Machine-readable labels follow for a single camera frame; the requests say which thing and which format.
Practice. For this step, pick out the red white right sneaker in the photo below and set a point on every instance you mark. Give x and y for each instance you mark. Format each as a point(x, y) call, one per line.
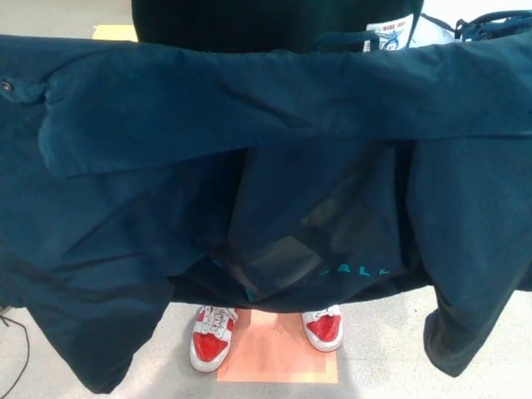
point(210, 345)

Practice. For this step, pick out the navy blue bag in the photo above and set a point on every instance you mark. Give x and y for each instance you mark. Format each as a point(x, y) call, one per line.
point(498, 27)

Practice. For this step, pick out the red white left sneaker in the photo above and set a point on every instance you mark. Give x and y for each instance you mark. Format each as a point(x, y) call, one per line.
point(322, 332)

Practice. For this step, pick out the black sweater with white label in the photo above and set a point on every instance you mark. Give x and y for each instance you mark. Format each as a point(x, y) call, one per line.
point(257, 21)

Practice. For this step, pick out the orange floor marker patch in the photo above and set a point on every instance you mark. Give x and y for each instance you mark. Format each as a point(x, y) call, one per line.
point(270, 353)

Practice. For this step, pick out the navy blue coat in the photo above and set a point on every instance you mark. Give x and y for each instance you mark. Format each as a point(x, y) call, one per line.
point(166, 124)

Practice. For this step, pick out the yellow floor marker patch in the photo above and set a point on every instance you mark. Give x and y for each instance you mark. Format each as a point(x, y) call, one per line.
point(114, 33)

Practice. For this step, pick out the red white sneaker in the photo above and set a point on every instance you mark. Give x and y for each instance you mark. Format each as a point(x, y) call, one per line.
point(322, 332)
point(210, 345)

